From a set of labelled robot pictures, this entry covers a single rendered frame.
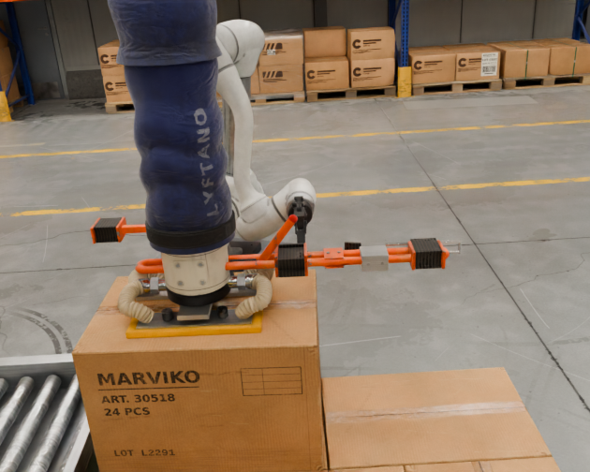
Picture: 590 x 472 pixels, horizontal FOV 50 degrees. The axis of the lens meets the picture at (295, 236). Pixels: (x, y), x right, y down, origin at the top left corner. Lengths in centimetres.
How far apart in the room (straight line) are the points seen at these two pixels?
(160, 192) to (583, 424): 203
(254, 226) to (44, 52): 861
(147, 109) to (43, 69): 909
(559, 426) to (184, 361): 174
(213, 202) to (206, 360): 38
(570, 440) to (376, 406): 106
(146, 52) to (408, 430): 123
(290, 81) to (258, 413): 722
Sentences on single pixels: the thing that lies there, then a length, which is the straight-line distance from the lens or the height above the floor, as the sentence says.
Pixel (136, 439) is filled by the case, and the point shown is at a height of 67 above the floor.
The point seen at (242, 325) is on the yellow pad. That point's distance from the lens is 158.
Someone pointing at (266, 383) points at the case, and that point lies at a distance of 159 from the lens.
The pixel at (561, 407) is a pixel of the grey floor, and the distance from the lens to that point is 296.
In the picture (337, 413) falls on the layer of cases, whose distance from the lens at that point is 195.
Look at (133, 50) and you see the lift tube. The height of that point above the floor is 163.
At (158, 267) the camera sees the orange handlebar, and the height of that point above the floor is 108.
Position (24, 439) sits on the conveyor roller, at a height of 54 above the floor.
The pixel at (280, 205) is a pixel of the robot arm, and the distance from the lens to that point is 202.
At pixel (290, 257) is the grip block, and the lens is 161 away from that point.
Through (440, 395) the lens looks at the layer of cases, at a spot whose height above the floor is 54.
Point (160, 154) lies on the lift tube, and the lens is 146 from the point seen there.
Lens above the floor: 179
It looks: 24 degrees down
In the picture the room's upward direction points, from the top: 4 degrees counter-clockwise
